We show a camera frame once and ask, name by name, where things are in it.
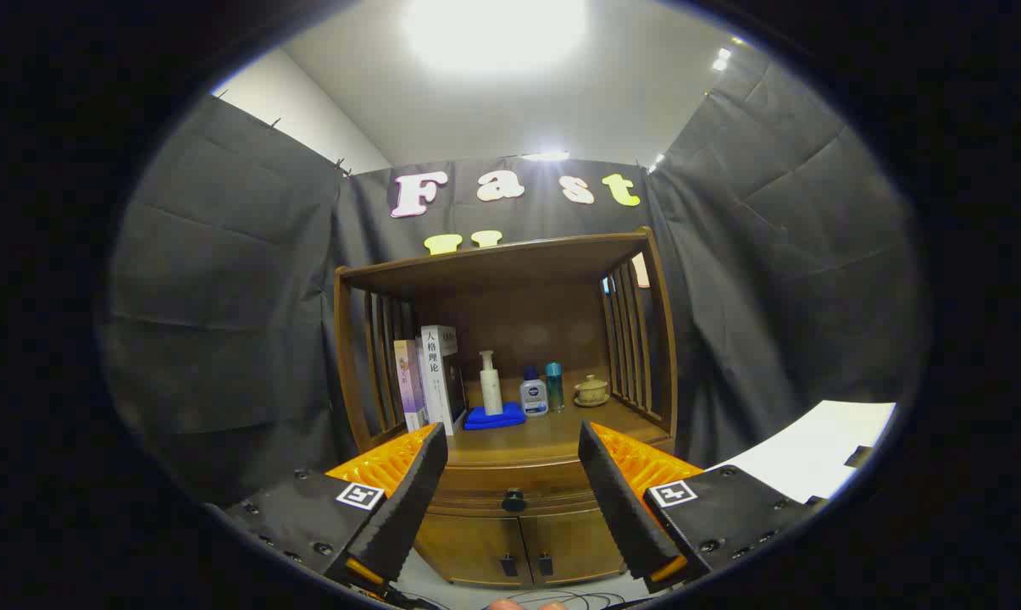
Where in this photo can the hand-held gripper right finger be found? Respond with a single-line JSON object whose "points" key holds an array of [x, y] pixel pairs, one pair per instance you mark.
{"points": [[620, 508]]}

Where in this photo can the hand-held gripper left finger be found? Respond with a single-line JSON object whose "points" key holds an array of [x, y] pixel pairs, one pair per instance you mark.
{"points": [[408, 508]]}

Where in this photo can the brown wooden drawer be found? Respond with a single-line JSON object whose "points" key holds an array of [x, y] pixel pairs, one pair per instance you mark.
{"points": [[493, 485]]}

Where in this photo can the black drawer knob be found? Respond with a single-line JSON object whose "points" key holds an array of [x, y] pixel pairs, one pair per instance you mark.
{"points": [[513, 501]]}

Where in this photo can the wooden cabinet door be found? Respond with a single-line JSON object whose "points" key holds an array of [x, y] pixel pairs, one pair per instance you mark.
{"points": [[574, 542], [472, 546]]}

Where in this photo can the brown wooden countertop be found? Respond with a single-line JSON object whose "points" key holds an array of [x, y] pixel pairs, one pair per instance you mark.
{"points": [[544, 436]]}

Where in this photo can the brown wooden cabinet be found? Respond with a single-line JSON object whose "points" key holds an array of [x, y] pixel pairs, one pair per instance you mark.
{"points": [[510, 280]]}

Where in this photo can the purple book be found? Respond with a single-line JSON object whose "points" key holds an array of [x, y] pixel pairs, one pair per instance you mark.
{"points": [[410, 390]]}

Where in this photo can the beige lidded teacup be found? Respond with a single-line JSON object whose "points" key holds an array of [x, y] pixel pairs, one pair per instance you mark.
{"points": [[592, 391]]}

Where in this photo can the blue folded cloth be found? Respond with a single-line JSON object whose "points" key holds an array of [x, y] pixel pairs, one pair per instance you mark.
{"points": [[493, 420]]}

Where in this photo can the white book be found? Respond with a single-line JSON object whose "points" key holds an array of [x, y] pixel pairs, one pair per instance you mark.
{"points": [[435, 381]]}

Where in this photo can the teal bottle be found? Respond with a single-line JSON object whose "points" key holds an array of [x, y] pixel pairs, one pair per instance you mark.
{"points": [[555, 390]]}

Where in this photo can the white bottle with blue pump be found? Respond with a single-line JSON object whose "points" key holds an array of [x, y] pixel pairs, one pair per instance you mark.
{"points": [[534, 398]]}

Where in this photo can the white table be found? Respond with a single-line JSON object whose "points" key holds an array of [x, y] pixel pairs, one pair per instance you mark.
{"points": [[815, 449]]}

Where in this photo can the small ceiling light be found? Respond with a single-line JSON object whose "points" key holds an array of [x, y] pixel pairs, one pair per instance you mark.
{"points": [[546, 156]]}

